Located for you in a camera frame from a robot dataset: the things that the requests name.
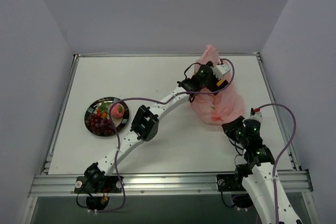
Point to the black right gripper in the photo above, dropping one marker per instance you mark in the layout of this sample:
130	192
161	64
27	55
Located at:
231	127

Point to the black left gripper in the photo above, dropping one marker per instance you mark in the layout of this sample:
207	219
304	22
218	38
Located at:
219	85

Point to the pink plastic bag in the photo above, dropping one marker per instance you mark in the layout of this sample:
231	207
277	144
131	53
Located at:
223	107

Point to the pink fake peach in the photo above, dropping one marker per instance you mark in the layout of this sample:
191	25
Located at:
116	111

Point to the red fake cherry tomatoes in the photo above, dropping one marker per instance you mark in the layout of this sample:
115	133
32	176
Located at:
102	109

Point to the dark red fake grapes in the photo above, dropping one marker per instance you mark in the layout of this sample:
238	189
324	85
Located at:
99	125

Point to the orange fake fruit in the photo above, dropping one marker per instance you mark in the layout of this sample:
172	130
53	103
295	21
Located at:
219	83

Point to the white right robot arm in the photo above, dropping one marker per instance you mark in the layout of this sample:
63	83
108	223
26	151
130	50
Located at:
258	176

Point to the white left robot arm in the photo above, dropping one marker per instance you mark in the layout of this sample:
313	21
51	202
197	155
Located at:
145	124

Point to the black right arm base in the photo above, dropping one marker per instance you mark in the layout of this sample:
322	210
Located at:
232	183

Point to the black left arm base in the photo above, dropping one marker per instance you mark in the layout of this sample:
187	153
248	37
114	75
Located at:
93	188

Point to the black rimmed round plate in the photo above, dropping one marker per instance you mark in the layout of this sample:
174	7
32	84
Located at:
119	123

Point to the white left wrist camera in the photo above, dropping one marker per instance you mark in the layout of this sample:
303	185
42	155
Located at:
220	70

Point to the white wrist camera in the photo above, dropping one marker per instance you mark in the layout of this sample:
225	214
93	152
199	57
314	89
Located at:
220	70
255	114

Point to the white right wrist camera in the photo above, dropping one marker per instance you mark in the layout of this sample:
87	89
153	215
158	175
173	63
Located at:
255	114

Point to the aluminium front rail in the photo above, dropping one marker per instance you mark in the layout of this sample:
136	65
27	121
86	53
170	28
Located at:
162	184

